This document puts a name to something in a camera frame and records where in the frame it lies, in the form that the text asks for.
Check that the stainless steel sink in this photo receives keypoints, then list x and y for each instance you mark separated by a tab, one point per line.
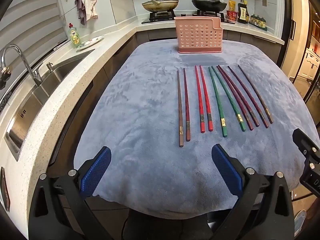
21	121

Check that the maroon chopstick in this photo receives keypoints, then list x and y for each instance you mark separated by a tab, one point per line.
240	95
239	101
251	98

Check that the yellow snack packet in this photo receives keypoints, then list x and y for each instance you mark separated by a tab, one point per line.
232	5

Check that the pink and purple hanging towels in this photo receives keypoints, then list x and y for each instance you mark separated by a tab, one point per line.
86	10

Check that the red instant noodle cup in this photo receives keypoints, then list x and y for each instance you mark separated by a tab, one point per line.
232	15

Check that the patterned ceramic plate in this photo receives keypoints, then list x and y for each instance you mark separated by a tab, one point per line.
90	42

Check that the grey blue table cloth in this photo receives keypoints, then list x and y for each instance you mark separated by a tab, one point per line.
137	118

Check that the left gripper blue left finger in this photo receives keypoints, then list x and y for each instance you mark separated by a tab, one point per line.
92	171

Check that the brown wooden chopstick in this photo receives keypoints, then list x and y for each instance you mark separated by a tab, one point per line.
180	116
259	96

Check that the dark soy sauce bottle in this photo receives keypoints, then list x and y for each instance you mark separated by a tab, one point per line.
243	15

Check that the green dish soap bottle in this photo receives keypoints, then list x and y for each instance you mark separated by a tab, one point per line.
74	35

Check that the pink perforated utensil holder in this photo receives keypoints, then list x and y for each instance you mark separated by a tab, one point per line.
199	34

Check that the green chopstick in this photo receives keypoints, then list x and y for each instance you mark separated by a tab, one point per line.
219	105
231	100

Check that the black wok with lid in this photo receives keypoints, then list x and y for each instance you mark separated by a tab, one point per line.
210	5

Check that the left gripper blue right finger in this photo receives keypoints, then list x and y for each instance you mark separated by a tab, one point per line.
230	169

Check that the spice jar rack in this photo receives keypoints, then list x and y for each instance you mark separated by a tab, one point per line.
258	22

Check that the dark red chopstick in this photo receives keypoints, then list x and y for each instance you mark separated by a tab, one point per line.
187	113

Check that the bright red chopstick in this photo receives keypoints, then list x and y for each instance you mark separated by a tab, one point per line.
207	102
201	112

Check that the beige wok with lid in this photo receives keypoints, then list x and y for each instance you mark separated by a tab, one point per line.
160	5

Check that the black gas stove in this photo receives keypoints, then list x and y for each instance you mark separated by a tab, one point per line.
169	15

